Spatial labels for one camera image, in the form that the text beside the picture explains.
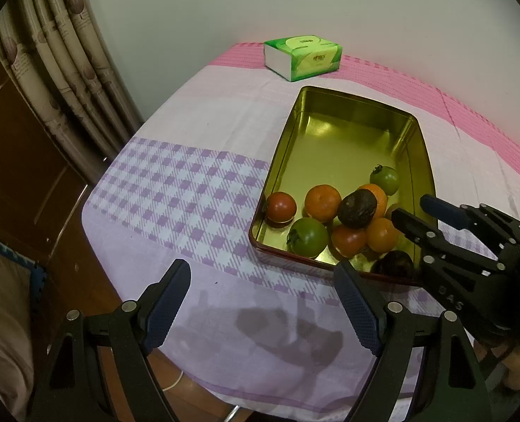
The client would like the gold metal tray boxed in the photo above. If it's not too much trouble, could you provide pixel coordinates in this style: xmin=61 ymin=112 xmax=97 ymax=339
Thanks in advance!
xmin=248 ymin=85 xmax=439 ymax=288

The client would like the pink and purple checked tablecloth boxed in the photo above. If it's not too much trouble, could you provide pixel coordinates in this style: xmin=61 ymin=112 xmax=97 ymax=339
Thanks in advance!
xmin=82 ymin=41 xmax=520 ymax=416

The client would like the large dark wrinkled avocado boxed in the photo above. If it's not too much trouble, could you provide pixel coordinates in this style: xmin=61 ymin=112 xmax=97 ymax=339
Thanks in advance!
xmin=337 ymin=188 xmax=378 ymax=229

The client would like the green tissue pack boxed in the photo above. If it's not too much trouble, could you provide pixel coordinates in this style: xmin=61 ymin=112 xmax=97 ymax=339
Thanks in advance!
xmin=264 ymin=35 xmax=343 ymax=83

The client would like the white cable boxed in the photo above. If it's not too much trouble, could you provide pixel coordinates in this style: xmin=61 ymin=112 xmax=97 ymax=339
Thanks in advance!
xmin=161 ymin=369 xmax=186 ymax=392

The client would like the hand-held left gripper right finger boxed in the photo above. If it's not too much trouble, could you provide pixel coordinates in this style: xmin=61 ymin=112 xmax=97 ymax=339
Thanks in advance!
xmin=334 ymin=260 xmax=495 ymax=422

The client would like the small green tomato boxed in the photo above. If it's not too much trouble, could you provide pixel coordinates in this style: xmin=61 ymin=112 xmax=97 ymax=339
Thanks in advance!
xmin=370 ymin=165 xmax=400 ymax=196

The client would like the red tomato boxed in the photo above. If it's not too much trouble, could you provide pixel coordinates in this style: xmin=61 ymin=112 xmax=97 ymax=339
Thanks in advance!
xmin=331 ymin=224 xmax=367 ymax=256
xmin=266 ymin=192 xmax=297 ymax=223

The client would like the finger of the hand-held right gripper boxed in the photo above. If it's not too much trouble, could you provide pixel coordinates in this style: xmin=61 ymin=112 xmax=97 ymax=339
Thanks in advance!
xmin=419 ymin=194 xmax=520 ymax=247
xmin=391 ymin=208 xmax=509 ymax=275

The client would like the large green tomato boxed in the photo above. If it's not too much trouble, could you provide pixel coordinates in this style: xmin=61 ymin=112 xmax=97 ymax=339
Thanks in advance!
xmin=286 ymin=217 xmax=330 ymax=257

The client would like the small dark avocado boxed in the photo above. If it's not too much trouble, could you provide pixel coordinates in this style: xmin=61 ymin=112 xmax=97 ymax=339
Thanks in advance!
xmin=371 ymin=250 xmax=414 ymax=279

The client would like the beige patterned curtain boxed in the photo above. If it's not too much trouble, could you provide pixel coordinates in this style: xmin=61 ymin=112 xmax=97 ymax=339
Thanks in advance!
xmin=0 ymin=0 xmax=144 ymax=172

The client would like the orange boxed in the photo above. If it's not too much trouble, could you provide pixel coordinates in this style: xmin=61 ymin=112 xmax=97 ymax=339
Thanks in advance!
xmin=366 ymin=217 xmax=400 ymax=252
xmin=304 ymin=184 xmax=342 ymax=223
xmin=357 ymin=183 xmax=388 ymax=218

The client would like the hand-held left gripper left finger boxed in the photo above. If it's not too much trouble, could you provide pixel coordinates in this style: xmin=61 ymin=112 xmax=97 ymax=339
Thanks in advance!
xmin=31 ymin=258 xmax=192 ymax=422

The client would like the beige foam mat blue edge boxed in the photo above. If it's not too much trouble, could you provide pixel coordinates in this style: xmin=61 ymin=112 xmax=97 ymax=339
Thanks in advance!
xmin=0 ymin=229 xmax=50 ymax=422

